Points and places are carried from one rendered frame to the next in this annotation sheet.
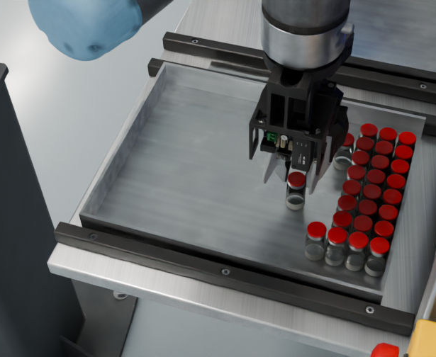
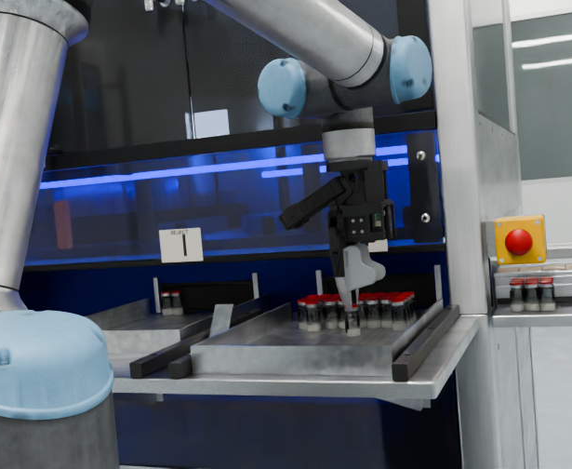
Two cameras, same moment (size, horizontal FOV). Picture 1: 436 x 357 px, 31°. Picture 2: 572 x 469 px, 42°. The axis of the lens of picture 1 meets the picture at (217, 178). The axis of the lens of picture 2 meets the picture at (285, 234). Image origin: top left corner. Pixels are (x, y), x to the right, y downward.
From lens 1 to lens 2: 1.29 m
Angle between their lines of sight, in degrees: 87
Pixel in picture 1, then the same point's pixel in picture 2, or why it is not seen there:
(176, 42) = (150, 360)
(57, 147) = not seen: outside the picture
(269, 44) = (365, 143)
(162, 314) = not seen: outside the picture
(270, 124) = (384, 199)
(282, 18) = (369, 118)
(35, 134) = not seen: outside the picture
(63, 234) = (407, 361)
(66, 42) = (423, 77)
